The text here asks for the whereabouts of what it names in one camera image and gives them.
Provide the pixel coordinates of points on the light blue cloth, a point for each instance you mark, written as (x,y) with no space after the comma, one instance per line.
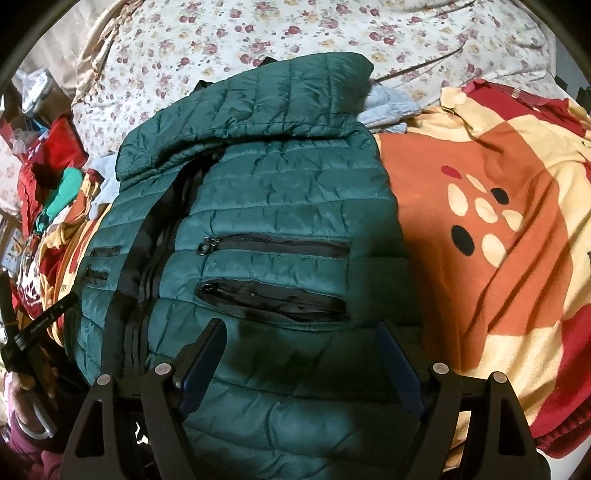
(388,108)

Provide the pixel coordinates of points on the teal cloth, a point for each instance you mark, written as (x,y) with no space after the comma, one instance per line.
(60,194)

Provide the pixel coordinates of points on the orange printed blanket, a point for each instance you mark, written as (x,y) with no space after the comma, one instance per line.
(498,221)

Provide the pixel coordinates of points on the red garment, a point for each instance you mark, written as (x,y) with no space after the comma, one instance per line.
(55,147)

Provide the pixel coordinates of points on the green puffer jacket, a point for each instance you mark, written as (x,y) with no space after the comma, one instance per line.
(277,221)

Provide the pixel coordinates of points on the floral duvet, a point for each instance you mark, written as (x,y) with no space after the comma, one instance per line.
(277,32)

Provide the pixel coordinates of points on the person's left hand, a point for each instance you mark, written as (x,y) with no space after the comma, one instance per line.
(23,392)

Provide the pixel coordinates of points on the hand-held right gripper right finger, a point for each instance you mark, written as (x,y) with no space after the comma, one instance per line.
(399,369)

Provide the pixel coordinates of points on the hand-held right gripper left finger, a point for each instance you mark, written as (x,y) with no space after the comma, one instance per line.
(203,364)

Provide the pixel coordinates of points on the beige satin cloth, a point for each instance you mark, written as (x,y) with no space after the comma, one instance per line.
(99,41)

